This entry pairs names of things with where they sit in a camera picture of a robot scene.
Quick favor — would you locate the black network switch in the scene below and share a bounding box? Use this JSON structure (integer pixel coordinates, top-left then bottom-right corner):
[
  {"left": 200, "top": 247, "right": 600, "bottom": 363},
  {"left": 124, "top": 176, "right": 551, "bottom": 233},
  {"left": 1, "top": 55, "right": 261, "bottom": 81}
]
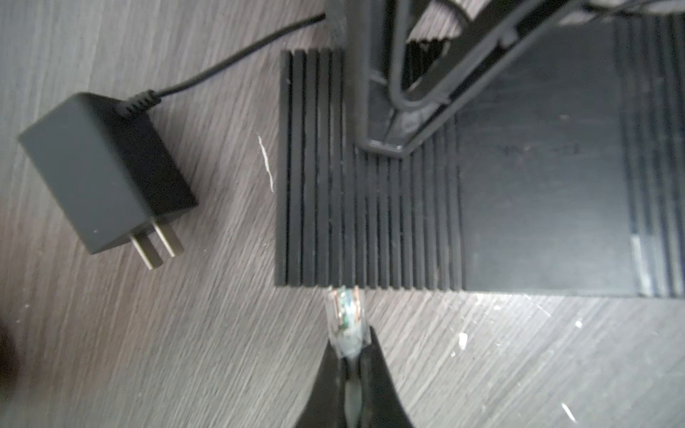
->
[{"left": 274, "top": 14, "right": 684, "bottom": 299}]

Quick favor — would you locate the grey ethernet cable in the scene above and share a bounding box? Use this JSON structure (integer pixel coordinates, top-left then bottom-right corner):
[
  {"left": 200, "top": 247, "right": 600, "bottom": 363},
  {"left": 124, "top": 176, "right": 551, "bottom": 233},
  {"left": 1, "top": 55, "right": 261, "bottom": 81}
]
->
[{"left": 323, "top": 284, "right": 370, "bottom": 428}]

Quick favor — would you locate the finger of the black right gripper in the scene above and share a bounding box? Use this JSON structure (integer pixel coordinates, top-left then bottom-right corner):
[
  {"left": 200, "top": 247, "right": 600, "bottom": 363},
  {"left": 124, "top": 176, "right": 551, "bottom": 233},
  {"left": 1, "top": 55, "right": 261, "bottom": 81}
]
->
[
  {"left": 326, "top": 1, "right": 403, "bottom": 153},
  {"left": 390, "top": 1, "right": 583, "bottom": 157}
]

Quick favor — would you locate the black power adapter with cable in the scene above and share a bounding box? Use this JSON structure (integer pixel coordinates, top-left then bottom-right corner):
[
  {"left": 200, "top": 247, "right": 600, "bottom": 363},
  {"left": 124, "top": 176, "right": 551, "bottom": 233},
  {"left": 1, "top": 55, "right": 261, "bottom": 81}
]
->
[{"left": 18, "top": 14, "right": 326, "bottom": 269}]

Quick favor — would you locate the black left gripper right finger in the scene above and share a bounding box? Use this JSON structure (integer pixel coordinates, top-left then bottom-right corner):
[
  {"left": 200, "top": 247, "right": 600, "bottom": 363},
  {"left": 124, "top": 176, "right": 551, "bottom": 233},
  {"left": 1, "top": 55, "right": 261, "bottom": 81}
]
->
[{"left": 360, "top": 327, "right": 414, "bottom": 428}]

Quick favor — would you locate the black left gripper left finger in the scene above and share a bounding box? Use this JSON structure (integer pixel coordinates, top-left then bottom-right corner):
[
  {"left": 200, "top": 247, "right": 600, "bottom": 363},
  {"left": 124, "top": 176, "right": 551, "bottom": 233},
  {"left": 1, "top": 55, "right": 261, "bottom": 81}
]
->
[{"left": 295, "top": 342, "right": 348, "bottom": 428}]

